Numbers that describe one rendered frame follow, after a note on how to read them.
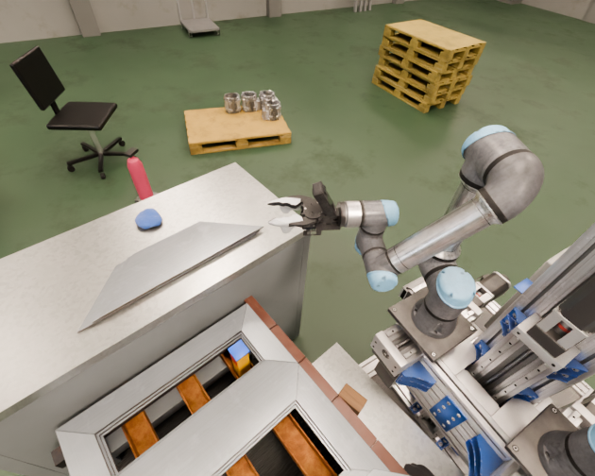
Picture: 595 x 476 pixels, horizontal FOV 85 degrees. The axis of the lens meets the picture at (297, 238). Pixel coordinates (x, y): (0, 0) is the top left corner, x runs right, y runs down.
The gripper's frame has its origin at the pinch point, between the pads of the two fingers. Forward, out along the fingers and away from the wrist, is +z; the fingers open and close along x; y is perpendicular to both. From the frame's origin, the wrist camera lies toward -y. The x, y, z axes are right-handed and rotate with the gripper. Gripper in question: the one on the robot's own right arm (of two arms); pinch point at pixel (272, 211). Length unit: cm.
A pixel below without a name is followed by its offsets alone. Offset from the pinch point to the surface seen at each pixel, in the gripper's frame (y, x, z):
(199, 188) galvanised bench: 48, 55, 33
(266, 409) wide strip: 56, -41, 4
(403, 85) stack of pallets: 179, 369, -197
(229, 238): 41.3, 20.0, 16.8
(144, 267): 39, 7, 47
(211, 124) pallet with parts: 170, 269, 62
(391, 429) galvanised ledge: 72, -49, -43
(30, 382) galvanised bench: 36, -32, 71
